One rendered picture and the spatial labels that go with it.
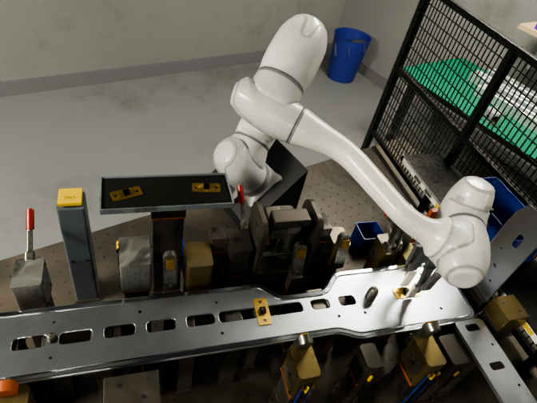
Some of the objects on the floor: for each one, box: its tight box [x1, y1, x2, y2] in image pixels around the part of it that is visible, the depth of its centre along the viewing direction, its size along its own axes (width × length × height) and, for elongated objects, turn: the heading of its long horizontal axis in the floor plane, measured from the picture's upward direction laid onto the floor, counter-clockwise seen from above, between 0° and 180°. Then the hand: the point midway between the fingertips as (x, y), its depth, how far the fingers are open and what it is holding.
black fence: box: [360, 0, 537, 368], centre depth 185 cm, size 14×197×155 cm, turn 4°
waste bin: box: [327, 27, 372, 83], centre depth 450 cm, size 43×41×50 cm
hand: (411, 284), depth 130 cm, fingers open, 3 cm apart
